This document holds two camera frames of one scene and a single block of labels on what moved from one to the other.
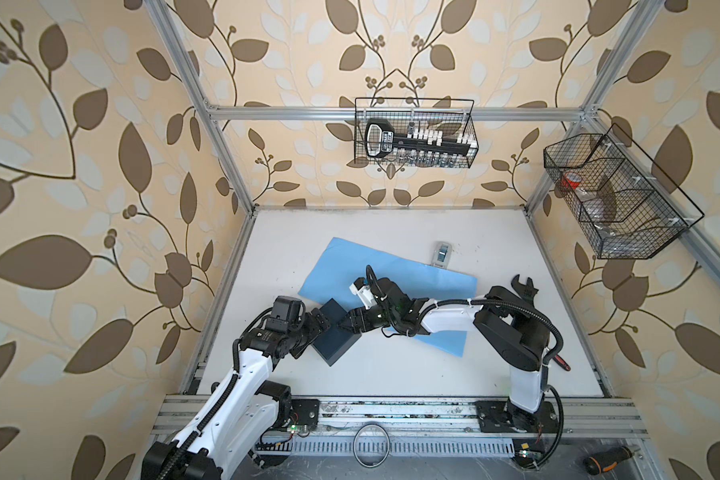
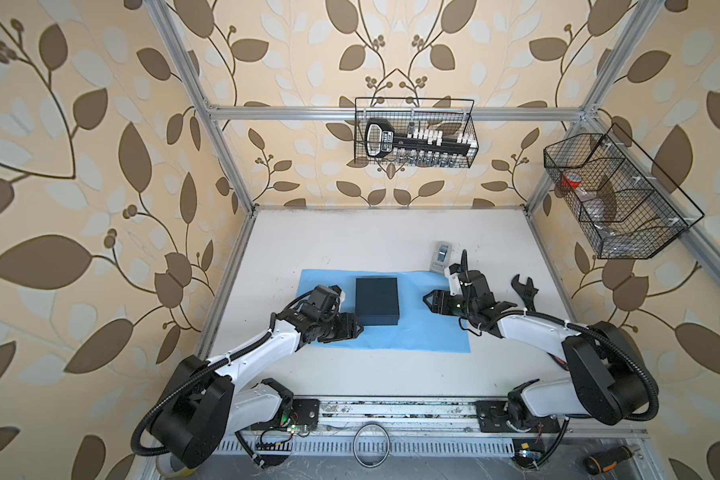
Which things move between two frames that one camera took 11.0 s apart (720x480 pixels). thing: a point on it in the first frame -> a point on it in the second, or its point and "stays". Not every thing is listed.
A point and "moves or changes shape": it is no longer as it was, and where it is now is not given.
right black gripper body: (389, 317) -> (468, 309)
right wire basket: (625, 205) stays
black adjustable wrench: (526, 291) stays
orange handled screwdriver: (602, 462) stays
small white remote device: (364, 291) -> (453, 274)
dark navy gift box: (332, 342) moves or changes shape
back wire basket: (433, 132) stays
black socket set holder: (381, 140) stays
